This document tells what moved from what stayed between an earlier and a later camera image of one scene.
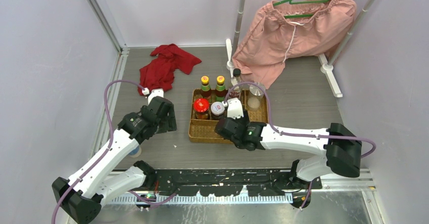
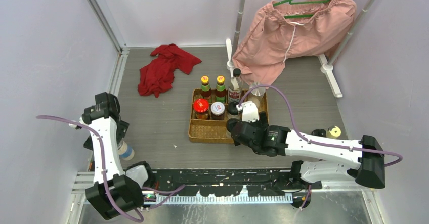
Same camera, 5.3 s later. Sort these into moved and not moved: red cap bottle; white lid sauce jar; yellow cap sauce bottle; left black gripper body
Moved: left black gripper body
Not moved: yellow cap sauce bottle; white lid sauce jar; red cap bottle
